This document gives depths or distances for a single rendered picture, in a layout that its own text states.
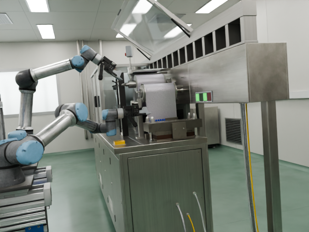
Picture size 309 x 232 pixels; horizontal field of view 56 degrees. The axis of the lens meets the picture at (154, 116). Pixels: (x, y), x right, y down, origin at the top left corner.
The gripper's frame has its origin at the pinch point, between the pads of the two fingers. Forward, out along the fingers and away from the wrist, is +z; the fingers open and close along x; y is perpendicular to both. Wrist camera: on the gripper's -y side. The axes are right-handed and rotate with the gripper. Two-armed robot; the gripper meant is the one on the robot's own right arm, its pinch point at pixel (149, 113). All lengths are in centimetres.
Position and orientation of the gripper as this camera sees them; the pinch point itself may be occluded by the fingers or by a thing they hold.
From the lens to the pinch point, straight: 220.7
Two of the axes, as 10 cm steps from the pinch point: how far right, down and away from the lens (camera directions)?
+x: -2.7, -0.3, 9.6
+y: -0.8, -10.0, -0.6
